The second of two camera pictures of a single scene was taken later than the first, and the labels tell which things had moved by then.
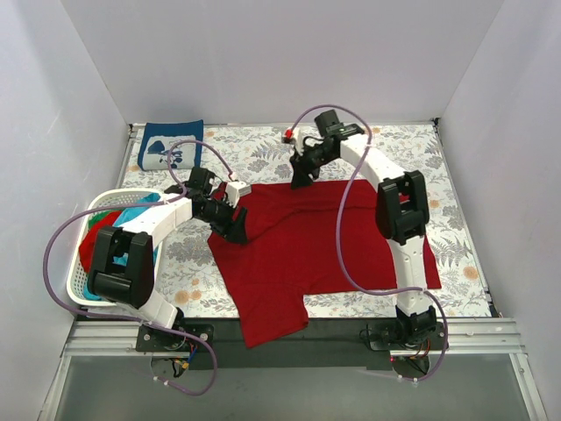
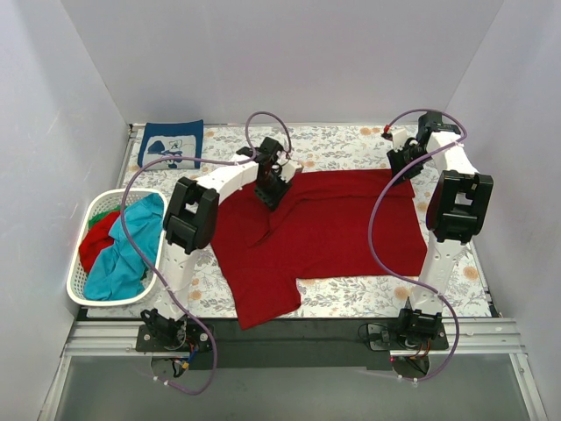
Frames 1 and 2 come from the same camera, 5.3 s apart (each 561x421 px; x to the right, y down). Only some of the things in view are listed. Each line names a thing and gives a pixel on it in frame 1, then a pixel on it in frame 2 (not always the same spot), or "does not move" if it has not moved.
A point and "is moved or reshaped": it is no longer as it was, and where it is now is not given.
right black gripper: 304,164 -> 401,165
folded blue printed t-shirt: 157,139 does not move
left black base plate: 155,339 does not move
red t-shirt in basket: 87,246 does not move
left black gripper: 230,220 -> 272,193
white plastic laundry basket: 104,203 does not move
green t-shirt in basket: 96,216 does not move
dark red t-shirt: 296,246 is moved or reshaped
